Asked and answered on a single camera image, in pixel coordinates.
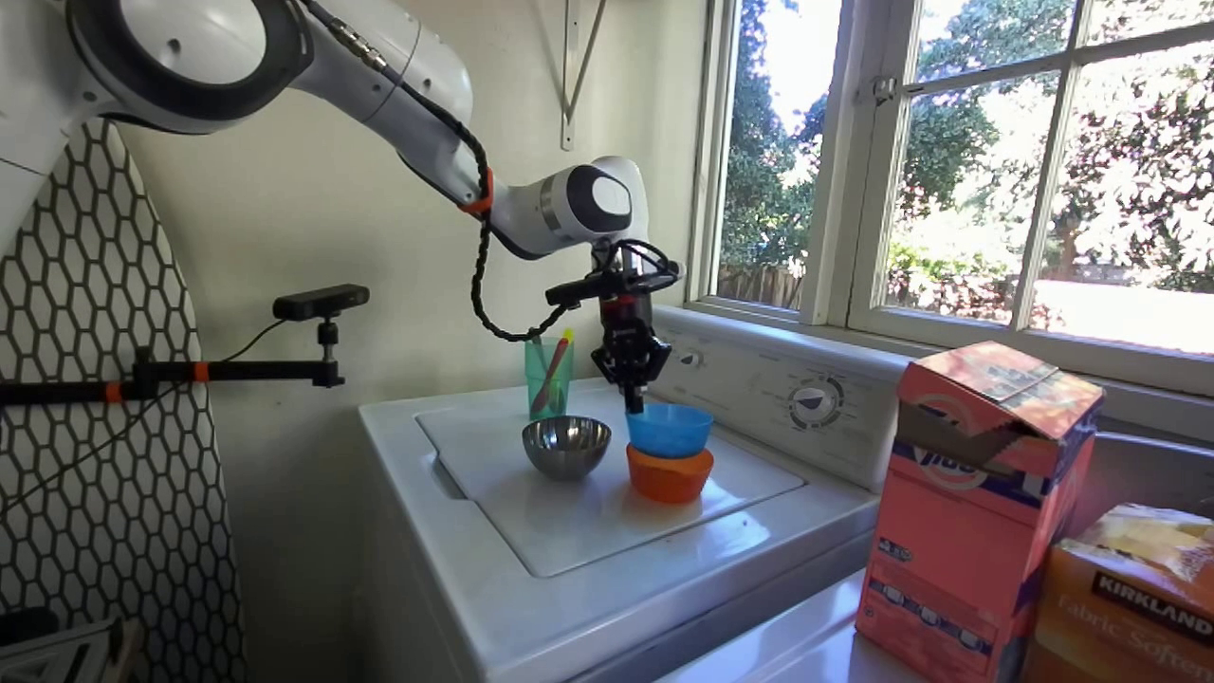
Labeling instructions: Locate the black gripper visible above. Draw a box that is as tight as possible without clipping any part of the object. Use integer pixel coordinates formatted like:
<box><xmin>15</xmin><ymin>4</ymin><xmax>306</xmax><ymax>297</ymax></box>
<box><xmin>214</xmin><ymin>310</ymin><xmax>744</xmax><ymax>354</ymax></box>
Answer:
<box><xmin>592</xmin><ymin>293</ymin><xmax>671</xmax><ymax>415</ymax></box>

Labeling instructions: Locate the blue plastic bowl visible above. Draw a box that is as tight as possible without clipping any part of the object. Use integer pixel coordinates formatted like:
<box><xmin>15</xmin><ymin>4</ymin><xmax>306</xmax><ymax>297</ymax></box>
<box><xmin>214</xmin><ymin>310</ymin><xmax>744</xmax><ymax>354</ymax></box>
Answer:
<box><xmin>626</xmin><ymin>401</ymin><xmax>712</xmax><ymax>460</ymax></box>

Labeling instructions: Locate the green translucent plastic cup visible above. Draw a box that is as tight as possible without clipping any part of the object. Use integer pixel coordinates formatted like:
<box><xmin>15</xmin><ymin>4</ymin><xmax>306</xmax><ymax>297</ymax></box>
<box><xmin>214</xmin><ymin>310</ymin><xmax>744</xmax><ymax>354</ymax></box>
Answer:
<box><xmin>525</xmin><ymin>330</ymin><xmax>576</xmax><ymax>420</ymax></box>

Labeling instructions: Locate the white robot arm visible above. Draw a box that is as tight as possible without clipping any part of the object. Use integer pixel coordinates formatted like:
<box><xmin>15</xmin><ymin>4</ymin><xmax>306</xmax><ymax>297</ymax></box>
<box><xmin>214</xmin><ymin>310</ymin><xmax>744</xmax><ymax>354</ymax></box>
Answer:
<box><xmin>0</xmin><ymin>0</ymin><xmax>679</xmax><ymax>397</ymax></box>

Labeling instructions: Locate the stainless steel bowl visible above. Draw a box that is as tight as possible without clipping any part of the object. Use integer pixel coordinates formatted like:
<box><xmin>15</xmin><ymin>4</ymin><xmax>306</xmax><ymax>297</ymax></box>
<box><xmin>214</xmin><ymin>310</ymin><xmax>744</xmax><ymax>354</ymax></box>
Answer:
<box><xmin>525</xmin><ymin>418</ymin><xmax>612</xmax><ymax>482</ymax></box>

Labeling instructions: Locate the orange plastic bowl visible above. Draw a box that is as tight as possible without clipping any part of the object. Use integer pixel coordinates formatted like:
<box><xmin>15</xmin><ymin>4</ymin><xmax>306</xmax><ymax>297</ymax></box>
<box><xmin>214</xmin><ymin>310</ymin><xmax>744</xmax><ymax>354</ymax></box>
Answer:
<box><xmin>626</xmin><ymin>446</ymin><xmax>712</xmax><ymax>503</ymax></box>

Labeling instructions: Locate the white washing machine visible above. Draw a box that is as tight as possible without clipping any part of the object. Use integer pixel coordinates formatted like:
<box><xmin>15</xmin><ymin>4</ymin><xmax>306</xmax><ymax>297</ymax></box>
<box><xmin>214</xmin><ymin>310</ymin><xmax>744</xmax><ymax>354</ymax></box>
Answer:
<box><xmin>361</xmin><ymin>307</ymin><xmax>904</xmax><ymax>683</ymax></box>

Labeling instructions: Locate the orange Tide detergent box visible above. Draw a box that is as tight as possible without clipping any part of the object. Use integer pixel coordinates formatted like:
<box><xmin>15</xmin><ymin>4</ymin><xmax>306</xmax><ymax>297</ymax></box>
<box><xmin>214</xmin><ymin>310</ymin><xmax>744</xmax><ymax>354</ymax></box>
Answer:
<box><xmin>859</xmin><ymin>341</ymin><xmax>1104</xmax><ymax>683</ymax></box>

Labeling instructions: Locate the white dryer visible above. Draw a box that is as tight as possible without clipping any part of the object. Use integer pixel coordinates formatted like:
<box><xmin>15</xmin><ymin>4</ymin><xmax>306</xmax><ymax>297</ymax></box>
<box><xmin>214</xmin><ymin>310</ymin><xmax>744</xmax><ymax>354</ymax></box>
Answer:
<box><xmin>660</xmin><ymin>432</ymin><xmax>1214</xmax><ymax>683</ymax></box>

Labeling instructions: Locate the honeycomb pattern ironing board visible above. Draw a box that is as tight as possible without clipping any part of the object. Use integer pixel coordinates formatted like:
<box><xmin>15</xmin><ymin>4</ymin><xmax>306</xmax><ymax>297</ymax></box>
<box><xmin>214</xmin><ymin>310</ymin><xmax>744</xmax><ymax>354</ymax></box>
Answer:
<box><xmin>0</xmin><ymin>125</ymin><xmax>248</xmax><ymax>683</ymax></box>

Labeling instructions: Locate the Kirkland dryer sheet box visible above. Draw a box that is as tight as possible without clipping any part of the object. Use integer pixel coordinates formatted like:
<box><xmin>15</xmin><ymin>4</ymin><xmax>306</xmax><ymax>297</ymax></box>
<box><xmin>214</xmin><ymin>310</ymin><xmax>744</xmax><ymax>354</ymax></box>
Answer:
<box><xmin>1022</xmin><ymin>503</ymin><xmax>1214</xmax><ymax>683</ymax></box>

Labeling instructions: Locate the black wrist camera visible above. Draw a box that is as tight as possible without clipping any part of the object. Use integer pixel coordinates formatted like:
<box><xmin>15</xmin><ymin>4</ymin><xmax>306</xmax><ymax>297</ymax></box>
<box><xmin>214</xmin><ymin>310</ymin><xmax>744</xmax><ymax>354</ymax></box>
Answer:
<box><xmin>545</xmin><ymin>270</ymin><xmax>679</xmax><ymax>307</ymax></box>

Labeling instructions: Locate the cord hanging on wall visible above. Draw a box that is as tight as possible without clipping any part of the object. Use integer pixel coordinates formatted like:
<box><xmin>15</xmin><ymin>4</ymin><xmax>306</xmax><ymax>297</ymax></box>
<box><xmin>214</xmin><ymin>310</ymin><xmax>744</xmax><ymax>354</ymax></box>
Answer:
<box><xmin>528</xmin><ymin>0</ymin><xmax>616</xmax><ymax>155</ymax></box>

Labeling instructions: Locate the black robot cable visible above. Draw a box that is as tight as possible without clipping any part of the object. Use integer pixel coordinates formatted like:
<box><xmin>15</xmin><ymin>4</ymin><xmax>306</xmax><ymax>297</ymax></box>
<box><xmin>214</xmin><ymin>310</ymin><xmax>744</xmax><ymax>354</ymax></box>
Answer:
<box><xmin>449</xmin><ymin>110</ymin><xmax>573</xmax><ymax>346</ymax></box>

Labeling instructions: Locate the black camera on boom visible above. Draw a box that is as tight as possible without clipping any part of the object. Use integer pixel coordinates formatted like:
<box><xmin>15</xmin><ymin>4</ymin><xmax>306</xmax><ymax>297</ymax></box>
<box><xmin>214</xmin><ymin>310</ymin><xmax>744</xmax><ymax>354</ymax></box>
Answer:
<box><xmin>273</xmin><ymin>284</ymin><xmax>368</xmax><ymax>322</ymax></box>

